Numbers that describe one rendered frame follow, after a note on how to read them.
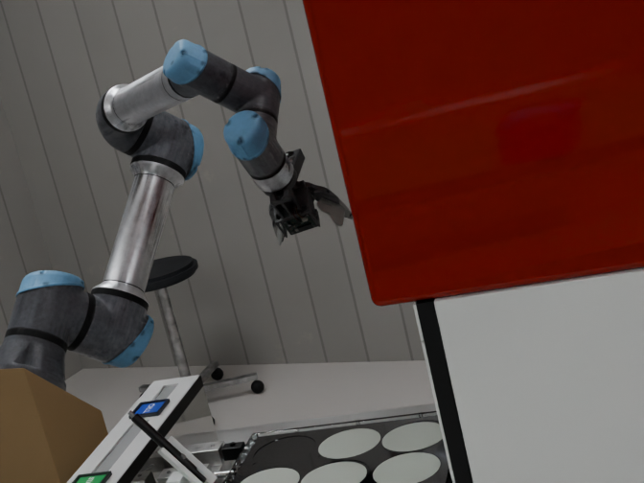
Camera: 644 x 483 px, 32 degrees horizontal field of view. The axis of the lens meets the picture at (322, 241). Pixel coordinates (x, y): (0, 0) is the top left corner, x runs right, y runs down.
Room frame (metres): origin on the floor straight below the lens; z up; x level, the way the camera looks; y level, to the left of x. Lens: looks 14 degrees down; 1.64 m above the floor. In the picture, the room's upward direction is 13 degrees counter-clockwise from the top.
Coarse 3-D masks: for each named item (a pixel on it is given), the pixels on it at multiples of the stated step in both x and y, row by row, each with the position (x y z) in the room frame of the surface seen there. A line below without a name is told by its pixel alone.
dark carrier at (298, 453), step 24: (312, 432) 1.70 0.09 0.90; (336, 432) 1.67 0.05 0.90; (384, 432) 1.63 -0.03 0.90; (264, 456) 1.65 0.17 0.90; (288, 456) 1.63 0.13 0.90; (312, 456) 1.61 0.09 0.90; (360, 456) 1.57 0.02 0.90; (384, 456) 1.55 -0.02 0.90; (240, 480) 1.58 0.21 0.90; (432, 480) 1.44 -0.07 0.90
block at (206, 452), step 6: (198, 444) 1.74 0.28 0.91; (204, 444) 1.74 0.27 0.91; (210, 444) 1.73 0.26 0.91; (216, 444) 1.73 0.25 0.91; (222, 444) 1.72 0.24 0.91; (192, 450) 1.72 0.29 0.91; (198, 450) 1.71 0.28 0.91; (204, 450) 1.71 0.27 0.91; (210, 450) 1.70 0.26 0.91; (216, 450) 1.70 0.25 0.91; (198, 456) 1.71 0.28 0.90; (204, 456) 1.71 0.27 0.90; (210, 456) 1.71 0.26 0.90; (216, 456) 1.70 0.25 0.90; (222, 456) 1.71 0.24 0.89; (204, 462) 1.71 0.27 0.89; (210, 462) 1.71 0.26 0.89; (216, 462) 1.70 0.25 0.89; (222, 462) 1.70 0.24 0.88
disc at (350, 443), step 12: (348, 432) 1.66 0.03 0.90; (360, 432) 1.65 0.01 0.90; (372, 432) 1.64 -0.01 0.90; (324, 444) 1.64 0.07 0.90; (336, 444) 1.63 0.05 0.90; (348, 444) 1.62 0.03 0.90; (360, 444) 1.61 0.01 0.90; (372, 444) 1.60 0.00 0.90; (324, 456) 1.60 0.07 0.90; (336, 456) 1.59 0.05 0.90; (348, 456) 1.58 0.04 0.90
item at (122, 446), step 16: (160, 384) 1.93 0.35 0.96; (176, 384) 1.92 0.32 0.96; (192, 384) 1.89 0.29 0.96; (144, 400) 1.87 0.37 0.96; (176, 400) 1.83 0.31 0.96; (160, 416) 1.77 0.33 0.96; (112, 432) 1.75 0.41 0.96; (128, 432) 1.74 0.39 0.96; (144, 432) 1.72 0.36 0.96; (96, 448) 1.70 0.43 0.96; (112, 448) 1.69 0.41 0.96; (128, 448) 1.67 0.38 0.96; (96, 464) 1.64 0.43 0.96; (112, 464) 1.63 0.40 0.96; (128, 464) 1.61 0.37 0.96; (112, 480) 1.56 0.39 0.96
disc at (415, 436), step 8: (408, 424) 1.64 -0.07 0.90; (416, 424) 1.64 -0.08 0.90; (424, 424) 1.63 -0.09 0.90; (432, 424) 1.62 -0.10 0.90; (392, 432) 1.62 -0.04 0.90; (400, 432) 1.62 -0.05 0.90; (408, 432) 1.61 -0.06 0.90; (416, 432) 1.60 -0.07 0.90; (424, 432) 1.60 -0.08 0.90; (432, 432) 1.59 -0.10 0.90; (440, 432) 1.58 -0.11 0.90; (384, 440) 1.60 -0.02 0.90; (392, 440) 1.59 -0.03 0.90; (400, 440) 1.59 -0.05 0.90; (408, 440) 1.58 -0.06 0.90; (416, 440) 1.58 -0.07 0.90; (424, 440) 1.57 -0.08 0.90; (432, 440) 1.56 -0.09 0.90; (440, 440) 1.56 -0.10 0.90; (392, 448) 1.56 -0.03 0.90; (400, 448) 1.56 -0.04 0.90; (408, 448) 1.55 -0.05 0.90; (416, 448) 1.55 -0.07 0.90
